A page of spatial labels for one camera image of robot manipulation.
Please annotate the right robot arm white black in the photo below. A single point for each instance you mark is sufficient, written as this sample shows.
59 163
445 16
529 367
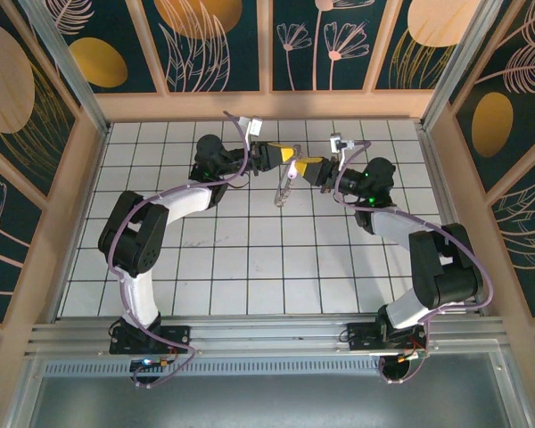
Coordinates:
441 267

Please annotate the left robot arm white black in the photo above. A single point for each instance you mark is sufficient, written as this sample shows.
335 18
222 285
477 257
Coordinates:
134 236

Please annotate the small circuit board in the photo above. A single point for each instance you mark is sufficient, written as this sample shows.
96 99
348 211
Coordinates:
149 363
412 355

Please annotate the grey sheet metal panel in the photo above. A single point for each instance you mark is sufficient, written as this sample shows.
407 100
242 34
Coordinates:
267 401

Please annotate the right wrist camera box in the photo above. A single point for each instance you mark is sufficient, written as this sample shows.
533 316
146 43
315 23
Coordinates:
337 143

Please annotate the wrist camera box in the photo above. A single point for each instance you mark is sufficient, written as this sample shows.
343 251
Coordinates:
337 143
254 126

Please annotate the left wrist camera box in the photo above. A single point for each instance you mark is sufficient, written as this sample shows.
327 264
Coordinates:
254 126

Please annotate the aluminium side rail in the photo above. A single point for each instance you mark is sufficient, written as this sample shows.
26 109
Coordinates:
441 178

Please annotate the aluminium frame post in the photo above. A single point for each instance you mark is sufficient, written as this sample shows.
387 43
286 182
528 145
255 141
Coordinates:
455 58
62 58

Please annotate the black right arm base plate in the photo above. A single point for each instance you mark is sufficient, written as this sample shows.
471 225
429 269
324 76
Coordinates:
361 334

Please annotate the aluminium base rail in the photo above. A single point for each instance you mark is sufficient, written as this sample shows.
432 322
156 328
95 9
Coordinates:
267 332

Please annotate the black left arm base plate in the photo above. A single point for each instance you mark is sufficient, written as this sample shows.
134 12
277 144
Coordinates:
178 335

